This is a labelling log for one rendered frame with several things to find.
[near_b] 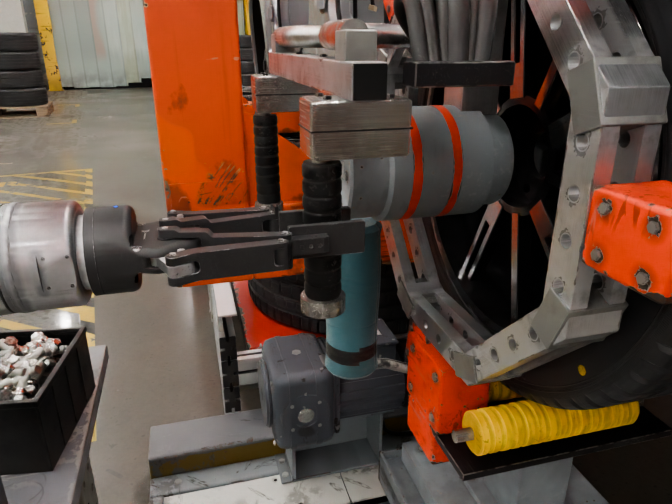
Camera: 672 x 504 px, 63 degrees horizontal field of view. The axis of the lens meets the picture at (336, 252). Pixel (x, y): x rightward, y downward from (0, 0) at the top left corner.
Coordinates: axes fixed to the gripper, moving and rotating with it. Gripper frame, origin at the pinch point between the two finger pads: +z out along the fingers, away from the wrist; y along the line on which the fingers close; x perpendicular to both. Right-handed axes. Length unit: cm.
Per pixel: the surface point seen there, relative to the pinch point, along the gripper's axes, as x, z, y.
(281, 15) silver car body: 29, 43, -255
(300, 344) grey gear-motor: -42, 8, -51
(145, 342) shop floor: -83, -32, -134
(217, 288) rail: -44, -7, -87
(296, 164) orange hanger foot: -7, 10, -62
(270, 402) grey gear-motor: -49, 0, -41
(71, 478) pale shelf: -38, -30, -18
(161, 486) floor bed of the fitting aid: -75, -24, -54
